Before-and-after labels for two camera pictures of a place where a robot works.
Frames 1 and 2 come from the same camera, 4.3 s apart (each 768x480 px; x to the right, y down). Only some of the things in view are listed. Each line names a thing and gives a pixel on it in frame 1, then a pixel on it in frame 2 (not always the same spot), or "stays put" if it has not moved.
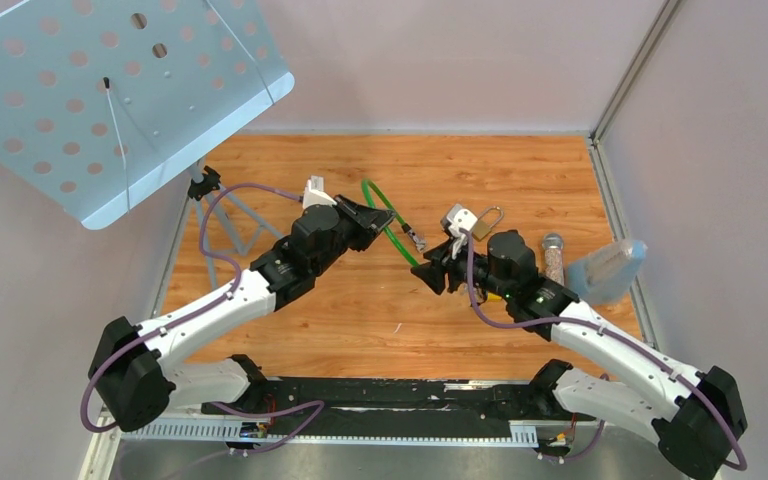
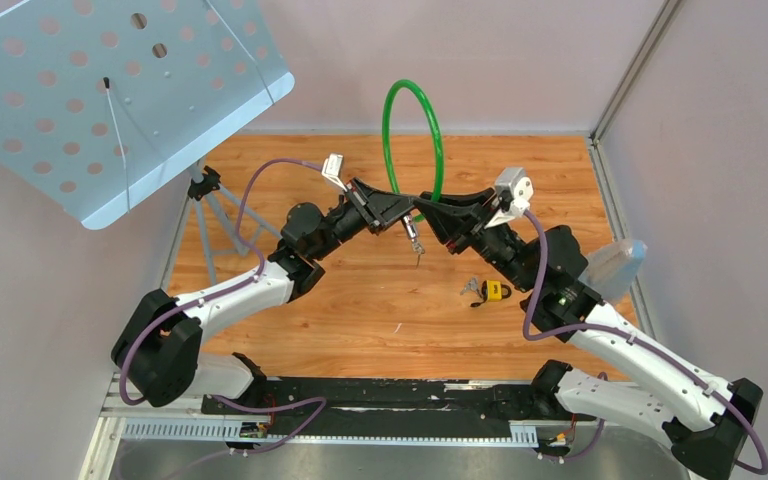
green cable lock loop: x=416 y=240 → x=388 y=102
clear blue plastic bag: x=607 y=272 stays put
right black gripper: x=433 y=273 → x=457 y=216
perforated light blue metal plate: x=102 y=103 stays put
